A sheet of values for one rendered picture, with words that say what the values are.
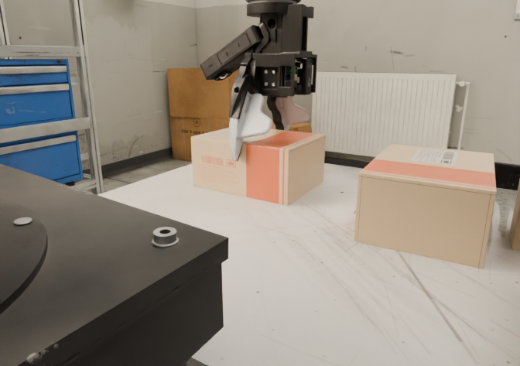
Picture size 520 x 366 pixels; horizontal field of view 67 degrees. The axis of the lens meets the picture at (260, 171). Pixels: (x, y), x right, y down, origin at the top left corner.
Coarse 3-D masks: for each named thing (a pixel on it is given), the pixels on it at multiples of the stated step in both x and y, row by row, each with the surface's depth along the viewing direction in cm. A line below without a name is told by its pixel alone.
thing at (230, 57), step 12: (240, 36) 54; (252, 36) 53; (228, 48) 55; (240, 48) 54; (216, 60) 57; (228, 60) 56; (240, 60) 57; (204, 72) 58; (216, 72) 57; (228, 72) 59
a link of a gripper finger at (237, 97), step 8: (240, 72) 52; (248, 72) 53; (240, 80) 52; (248, 80) 52; (232, 88) 52; (240, 88) 51; (248, 88) 52; (232, 96) 52; (240, 96) 52; (232, 104) 52; (240, 104) 52; (232, 112) 52; (240, 112) 52
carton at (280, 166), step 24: (192, 144) 58; (216, 144) 55; (264, 144) 53; (288, 144) 53; (312, 144) 56; (216, 168) 56; (240, 168) 54; (264, 168) 52; (288, 168) 50; (312, 168) 57; (240, 192) 55; (264, 192) 53; (288, 192) 51
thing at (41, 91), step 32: (0, 64) 154; (32, 64) 165; (64, 64) 177; (0, 96) 156; (32, 96) 167; (64, 96) 179; (0, 128) 158; (0, 160) 159; (32, 160) 170; (64, 160) 183
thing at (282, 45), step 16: (256, 16) 55; (272, 16) 51; (288, 16) 50; (304, 16) 50; (272, 32) 52; (288, 32) 50; (304, 32) 51; (256, 48) 54; (272, 48) 52; (288, 48) 51; (304, 48) 52; (256, 64) 52; (272, 64) 51; (288, 64) 50; (304, 64) 53; (256, 80) 53; (272, 80) 53; (288, 80) 51; (304, 80) 53; (272, 96) 53
